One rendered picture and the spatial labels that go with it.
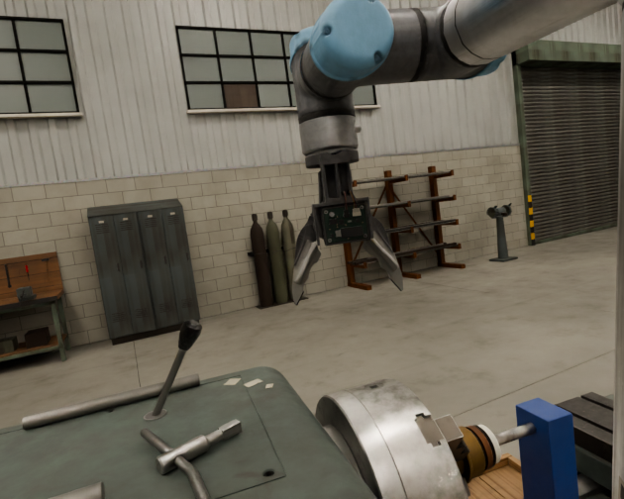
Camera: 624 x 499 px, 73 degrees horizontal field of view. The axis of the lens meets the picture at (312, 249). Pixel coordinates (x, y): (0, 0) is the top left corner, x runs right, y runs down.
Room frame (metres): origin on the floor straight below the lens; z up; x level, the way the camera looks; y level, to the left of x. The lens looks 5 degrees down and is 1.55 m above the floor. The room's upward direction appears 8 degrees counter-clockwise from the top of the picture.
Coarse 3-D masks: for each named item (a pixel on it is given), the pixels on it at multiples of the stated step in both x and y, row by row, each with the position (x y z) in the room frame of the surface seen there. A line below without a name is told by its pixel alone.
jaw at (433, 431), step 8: (448, 416) 0.64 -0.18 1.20; (424, 424) 0.61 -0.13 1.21; (432, 424) 0.61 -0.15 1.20; (440, 424) 0.63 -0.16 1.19; (448, 424) 0.63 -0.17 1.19; (456, 424) 0.63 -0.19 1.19; (424, 432) 0.60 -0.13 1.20; (432, 432) 0.60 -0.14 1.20; (440, 432) 0.62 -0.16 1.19; (448, 432) 0.62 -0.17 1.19; (456, 432) 0.62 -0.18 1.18; (432, 440) 0.59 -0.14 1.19; (448, 440) 0.61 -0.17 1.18; (456, 440) 0.61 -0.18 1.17; (456, 448) 0.64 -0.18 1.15; (464, 448) 0.65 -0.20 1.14; (456, 456) 0.66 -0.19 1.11; (464, 456) 0.68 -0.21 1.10
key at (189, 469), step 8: (144, 432) 0.57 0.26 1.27; (152, 432) 0.57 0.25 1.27; (152, 440) 0.54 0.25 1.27; (160, 440) 0.54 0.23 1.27; (160, 448) 0.52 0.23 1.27; (168, 448) 0.52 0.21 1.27; (176, 456) 0.49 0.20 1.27; (176, 464) 0.49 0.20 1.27; (184, 464) 0.48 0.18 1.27; (192, 464) 0.48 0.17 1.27; (184, 472) 0.47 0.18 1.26; (192, 472) 0.46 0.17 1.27; (192, 480) 0.45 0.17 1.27; (200, 480) 0.44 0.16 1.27; (200, 488) 0.43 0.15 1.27; (200, 496) 0.42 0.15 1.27; (208, 496) 0.42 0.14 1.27
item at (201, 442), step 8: (232, 424) 0.56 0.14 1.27; (240, 424) 0.56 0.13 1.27; (216, 432) 0.54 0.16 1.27; (224, 432) 0.54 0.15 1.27; (232, 432) 0.55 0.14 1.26; (192, 440) 0.52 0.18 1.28; (200, 440) 0.52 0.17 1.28; (208, 440) 0.53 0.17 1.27; (216, 440) 0.53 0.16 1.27; (224, 440) 0.54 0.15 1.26; (176, 448) 0.51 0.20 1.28; (184, 448) 0.51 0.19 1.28; (192, 448) 0.51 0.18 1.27; (200, 448) 0.51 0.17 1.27; (208, 448) 0.52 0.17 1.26; (160, 456) 0.49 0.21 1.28; (168, 456) 0.49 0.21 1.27; (184, 456) 0.50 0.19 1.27; (192, 456) 0.51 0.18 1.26; (160, 464) 0.48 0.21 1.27; (168, 464) 0.49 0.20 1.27; (160, 472) 0.49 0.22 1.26
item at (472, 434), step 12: (468, 432) 0.72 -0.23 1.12; (480, 432) 0.72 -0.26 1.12; (468, 444) 0.70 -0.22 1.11; (480, 444) 0.71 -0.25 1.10; (492, 444) 0.71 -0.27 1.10; (468, 456) 0.68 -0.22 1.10; (480, 456) 0.69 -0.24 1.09; (492, 456) 0.70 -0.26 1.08; (468, 468) 0.68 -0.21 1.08; (480, 468) 0.69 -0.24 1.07; (468, 480) 0.68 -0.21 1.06
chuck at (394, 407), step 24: (384, 384) 0.70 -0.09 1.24; (384, 408) 0.63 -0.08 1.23; (408, 408) 0.63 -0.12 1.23; (384, 432) 0.59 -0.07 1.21; (408, 432) 0.59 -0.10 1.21; (408, 456) 0.56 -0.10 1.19; (432, 456) 0.57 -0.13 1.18; (408, 480) 0.54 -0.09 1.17; (432, 480) 0.55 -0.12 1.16; (456, 480) 0.56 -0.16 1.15
